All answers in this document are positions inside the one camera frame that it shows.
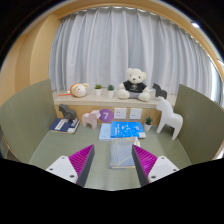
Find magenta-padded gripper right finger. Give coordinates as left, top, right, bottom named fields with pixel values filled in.
left=131, top=143, right=180, bottom=187

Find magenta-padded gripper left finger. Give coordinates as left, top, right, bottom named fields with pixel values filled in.
left=45, top=143, right=96, bottom=188

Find blue towel with yellow print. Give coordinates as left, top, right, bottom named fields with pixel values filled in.
left=108, top=136, right=142, bottom=170

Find dark blue book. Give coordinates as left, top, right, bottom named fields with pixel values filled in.
left=49, top=117, right=81, bottom=135

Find small potted plant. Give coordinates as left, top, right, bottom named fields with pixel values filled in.
left=93, top=83, right=103, bottom=97
left=143, top=115, right=154, bottom=132
left=106, top=84, right=116, bottom=98

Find large white horse figure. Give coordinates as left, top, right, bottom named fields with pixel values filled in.
left=155, top=96, right=184, bottom=141

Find bright blue book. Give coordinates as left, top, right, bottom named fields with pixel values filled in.
left=110, top=120, right=147, bottom=139

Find dark grey horse figure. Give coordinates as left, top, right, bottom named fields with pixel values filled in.
left=58, top=103, right=78, bottom=122

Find pink horse figure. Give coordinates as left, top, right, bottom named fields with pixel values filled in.
left=81, top=109, right=102, bottom=130

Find green divider panel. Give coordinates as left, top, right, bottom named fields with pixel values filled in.
left=0, top=78, right=58, bottom=164
left=173, top=83, right=224, bottom=165

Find purple round number sign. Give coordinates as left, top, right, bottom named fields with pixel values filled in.
left=98, top=108, right=115, bottom=123

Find small black horse figure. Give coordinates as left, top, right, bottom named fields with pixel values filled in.
left=151, top=82, right=168, bottom=100

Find round cream plush toy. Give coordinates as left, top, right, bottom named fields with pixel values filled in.
left=59, top=82, right=90, bottom=99

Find white teddy bear, black shirt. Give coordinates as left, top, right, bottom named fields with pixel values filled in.
left=117, top=67, right=152, bottom=103

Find grey-white curtain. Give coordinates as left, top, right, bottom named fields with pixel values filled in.
left=48, top=6, right=222, bottom=106

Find ceiling light strips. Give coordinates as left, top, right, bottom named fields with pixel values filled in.
left=190, top=21, right=224, bottom=68

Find white wall socket plate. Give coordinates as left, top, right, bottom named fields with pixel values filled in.
left=128, top=107, right=143, bottom=121
left=113, top=107, right=128, bottom=120

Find beige wooden wall ledge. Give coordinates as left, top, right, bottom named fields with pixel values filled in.
left=52, top=89, right=178, bottom=126

